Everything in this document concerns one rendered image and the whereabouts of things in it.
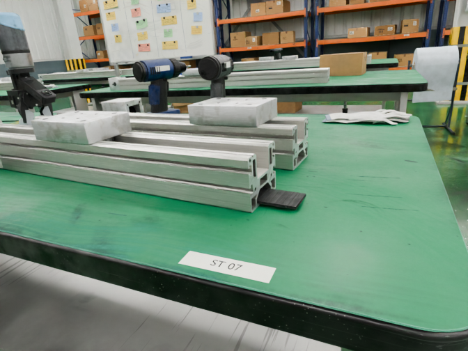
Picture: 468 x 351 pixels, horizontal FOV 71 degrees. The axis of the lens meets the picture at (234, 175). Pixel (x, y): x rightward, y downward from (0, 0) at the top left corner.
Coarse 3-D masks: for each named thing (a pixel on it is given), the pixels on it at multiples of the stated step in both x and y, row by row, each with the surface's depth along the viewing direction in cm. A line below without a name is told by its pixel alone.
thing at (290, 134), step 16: (64, 112) 103; (144, 128) 80; (160, 128) 76; (176, 128) 74; (192, 128) 72; (208, 128) 70; (224, 128) 68; (240, 128) 66; (256, 128) 65; (272, 128) 63; (288, 128) 62; (304, 128) 68; (288, 144) 62; (304, 144) 69; (288, 160) 64
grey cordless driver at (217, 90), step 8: (208, 56) 81; (216, 56) 83; (224, 56) 88; (200, 64) 82; (208, 64) 81; (216, 64) 81; (224, 64) 84; (232, 64) 92; (200, 72) 83; (208, 72) 82; (216, 72) 82; (224, 72) 86; (208, 80) 83; (216, 80) 87; (224, 80) 89; (216, 88) 86; (224, 88) 89; (216, 96) 87; (224, 96) 89
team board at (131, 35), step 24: (120, 0) 378; (144, 0) 366; (168, 0) 355; (192, 0) 343; (120, 24) 389; (144, 24) 376; (168, 24) 364; (192, 24) 353; (120, 48) 400; (144, 48) 387; (168, 48) 374; (192, 48) 363; (216, 48) 354
